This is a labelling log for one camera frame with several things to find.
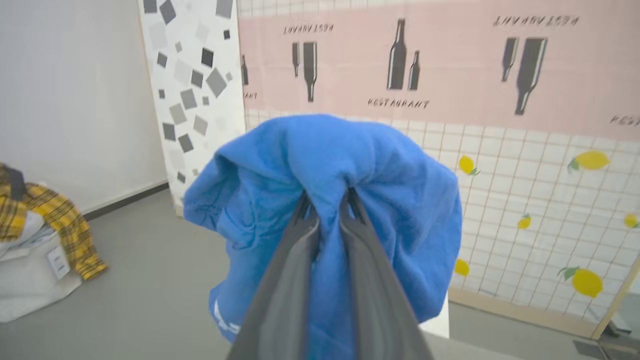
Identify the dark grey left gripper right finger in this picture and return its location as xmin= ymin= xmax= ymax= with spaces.
xmin=338 ymin=188 xmax=435 ymax=360

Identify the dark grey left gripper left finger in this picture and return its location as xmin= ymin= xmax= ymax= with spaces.
xmin=226 ymin=192 xmax=321 ymax=360

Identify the blue garment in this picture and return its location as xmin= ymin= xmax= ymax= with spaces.
xmin=183 ymin=114 xmax=463 ymax=360

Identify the yellow plaid garment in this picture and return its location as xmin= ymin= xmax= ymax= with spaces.
xmin=0 ymin=162 xmax=109 ymax=281

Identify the white box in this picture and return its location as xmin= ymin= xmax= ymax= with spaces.
xmin=419 ymin=294 xmax=451 ymax=340

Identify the lemon print partition screen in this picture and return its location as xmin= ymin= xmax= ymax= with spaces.
xmin=237 ymin=0 xmax=640 ymax=341

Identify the white panel with grey squares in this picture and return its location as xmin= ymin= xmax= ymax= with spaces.
xmin=137 ymin=0 xmax=247 ymax=209

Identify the white paper tag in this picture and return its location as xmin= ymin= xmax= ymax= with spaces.
xmin=46 ymin=245 xmax=71 ymax=280

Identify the grey metal screen foot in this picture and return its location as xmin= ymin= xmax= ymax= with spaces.
xmin=602 ymin=318 xmax=640 ymax=346

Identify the white laundry bag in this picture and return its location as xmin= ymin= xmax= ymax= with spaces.
xmin=0 ymin=210 xmax=84 ymax=324

